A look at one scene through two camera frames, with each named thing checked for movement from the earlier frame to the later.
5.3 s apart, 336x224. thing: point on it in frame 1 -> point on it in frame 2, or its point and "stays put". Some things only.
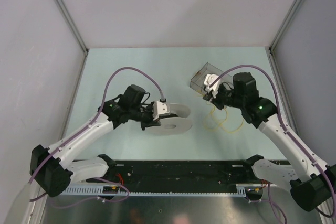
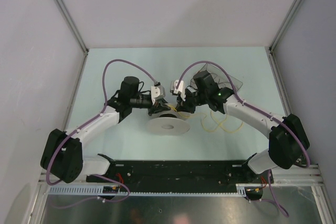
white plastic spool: x=174 y=125 stays put
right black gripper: x=209 y=97 -> x=185 y=105
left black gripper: x=150 y=123 -> x=160 y=105
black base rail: x=178 y=176 stays put
